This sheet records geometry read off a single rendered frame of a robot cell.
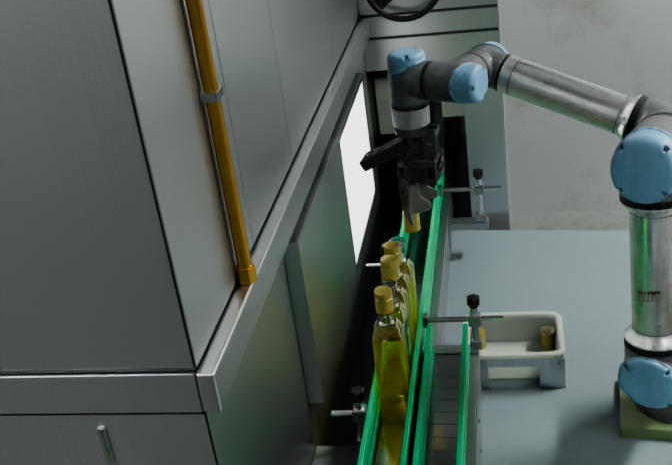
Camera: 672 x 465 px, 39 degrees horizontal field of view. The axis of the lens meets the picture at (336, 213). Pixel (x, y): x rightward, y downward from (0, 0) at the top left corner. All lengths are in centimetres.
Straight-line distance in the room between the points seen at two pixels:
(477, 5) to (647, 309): 112
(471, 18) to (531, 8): 160
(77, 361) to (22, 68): 39
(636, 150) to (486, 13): 106
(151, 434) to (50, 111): 45
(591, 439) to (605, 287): 59
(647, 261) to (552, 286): 79
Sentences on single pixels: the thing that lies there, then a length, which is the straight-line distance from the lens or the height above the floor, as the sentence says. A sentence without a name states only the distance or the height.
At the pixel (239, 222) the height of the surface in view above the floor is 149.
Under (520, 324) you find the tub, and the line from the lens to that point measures 227.
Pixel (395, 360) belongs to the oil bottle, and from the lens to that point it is 182.
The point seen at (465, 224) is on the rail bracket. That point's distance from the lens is 263.
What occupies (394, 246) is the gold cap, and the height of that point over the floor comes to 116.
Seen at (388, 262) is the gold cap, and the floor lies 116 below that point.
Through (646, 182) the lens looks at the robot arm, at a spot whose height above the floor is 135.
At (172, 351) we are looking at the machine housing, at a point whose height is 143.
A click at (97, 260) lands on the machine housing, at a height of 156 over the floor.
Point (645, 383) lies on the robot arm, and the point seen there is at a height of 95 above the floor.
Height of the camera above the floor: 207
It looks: 26 degrees down
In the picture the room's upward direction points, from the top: 8 degrees counter-clockwise
